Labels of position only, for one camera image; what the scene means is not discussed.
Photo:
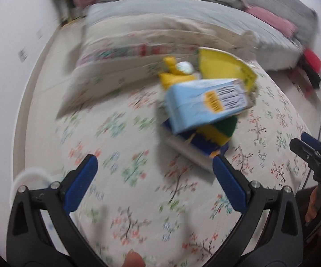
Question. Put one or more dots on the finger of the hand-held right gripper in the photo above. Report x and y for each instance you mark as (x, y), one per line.
(310, 140)
(302, 150)

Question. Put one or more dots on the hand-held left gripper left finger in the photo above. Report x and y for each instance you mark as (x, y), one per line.
(82, 180)

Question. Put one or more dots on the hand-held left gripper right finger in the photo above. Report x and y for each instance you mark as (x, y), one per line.
(230, 183)

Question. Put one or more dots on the person's right hand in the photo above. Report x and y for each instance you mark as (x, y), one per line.
(313, 203)

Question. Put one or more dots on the blue white box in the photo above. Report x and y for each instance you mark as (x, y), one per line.
(193, 153)

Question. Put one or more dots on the yellow green sponge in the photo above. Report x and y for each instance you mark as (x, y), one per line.
(218, 130)

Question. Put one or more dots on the red cloth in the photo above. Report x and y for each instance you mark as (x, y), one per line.
(313, 58)

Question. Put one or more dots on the light blue carton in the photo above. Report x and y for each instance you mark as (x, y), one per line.
(193, 103)

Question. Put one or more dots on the flat yellow packet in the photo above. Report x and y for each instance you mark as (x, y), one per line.
(218, 64)

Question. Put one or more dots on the white green bottle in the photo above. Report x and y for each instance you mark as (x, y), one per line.
(184, 68)

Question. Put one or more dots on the bed with grey sheet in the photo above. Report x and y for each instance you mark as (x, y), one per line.
(205, 16)

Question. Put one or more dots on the white wall socket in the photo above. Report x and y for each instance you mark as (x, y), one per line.
(23, 54)
(39, 34)

